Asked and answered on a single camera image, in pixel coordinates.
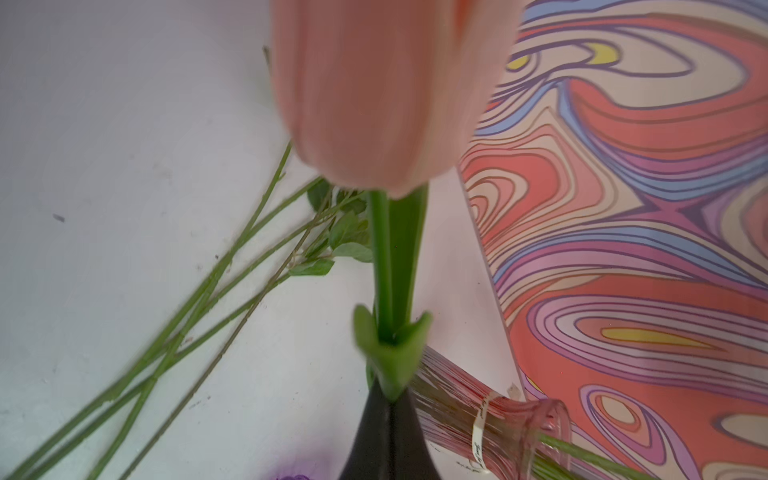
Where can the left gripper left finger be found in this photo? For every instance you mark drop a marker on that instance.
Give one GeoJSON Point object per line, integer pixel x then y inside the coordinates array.
{"type": "Point", "coordinates": [369, 458]}

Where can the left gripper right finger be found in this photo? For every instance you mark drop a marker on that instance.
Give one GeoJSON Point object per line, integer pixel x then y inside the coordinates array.
{"type": "Point", "coordinates": [410, 458]}

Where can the pink glass vase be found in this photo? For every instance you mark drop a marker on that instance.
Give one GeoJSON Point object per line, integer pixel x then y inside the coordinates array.
{"type": "Point", "coordinates": [447, 398]}

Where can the pink tulip stem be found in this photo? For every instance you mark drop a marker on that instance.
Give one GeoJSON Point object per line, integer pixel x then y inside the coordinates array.
{"type": "Point", "coordinates": [383, 96]}

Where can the blue purple glass vase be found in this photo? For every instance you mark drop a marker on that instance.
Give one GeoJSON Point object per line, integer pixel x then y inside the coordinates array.
{"type": "Point", "coordinates": [294, 477]}

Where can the cream ribbon on vase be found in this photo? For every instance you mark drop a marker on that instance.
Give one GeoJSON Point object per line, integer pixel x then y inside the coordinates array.
{"type": "Point", "coordinates": [478, 431]}

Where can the pile of artificial flowers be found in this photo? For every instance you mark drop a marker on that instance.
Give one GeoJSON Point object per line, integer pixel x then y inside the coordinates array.
{"type": "Point", "coordinates": [337, 228]}

